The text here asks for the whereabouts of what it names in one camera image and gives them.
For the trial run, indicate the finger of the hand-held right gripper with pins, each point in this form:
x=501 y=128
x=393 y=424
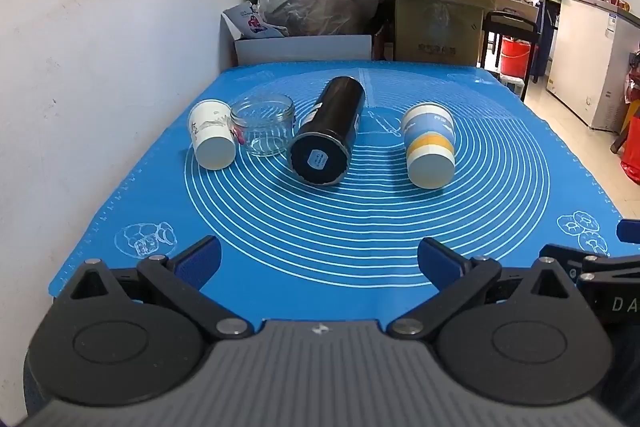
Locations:
x=630 y=231
x=575 y=253

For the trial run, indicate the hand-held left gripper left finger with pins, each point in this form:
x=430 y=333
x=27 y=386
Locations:
x=202 y=259

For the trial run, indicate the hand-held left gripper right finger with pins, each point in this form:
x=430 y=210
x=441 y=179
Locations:
x=440 y=264

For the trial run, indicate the white paper cup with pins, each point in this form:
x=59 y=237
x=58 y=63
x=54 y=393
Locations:
x=212 y=147

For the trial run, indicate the blue yellow striped cup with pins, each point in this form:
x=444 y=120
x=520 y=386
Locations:
x=430 y=147

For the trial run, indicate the blue silicone baking mat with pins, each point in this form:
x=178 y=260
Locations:
x=350 y=232

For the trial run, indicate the clear glass jar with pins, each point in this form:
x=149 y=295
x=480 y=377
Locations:
x=262 y=107

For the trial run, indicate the white chest freezer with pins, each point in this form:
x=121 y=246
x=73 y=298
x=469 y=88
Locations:
x=585 y=57

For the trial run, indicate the black cylindrical tumbler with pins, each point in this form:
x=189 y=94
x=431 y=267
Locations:
x=330 y=117

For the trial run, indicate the red bucket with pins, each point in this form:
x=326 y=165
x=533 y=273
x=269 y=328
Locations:
x=515 y=57

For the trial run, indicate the white open cardboard box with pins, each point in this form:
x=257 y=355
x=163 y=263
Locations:
x=300 y=49

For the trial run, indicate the brown cardboard box clear tape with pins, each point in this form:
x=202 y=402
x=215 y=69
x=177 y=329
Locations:
x=435 y=32

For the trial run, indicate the black chair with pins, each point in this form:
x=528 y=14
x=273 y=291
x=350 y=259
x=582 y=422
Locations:
x=510 y=27

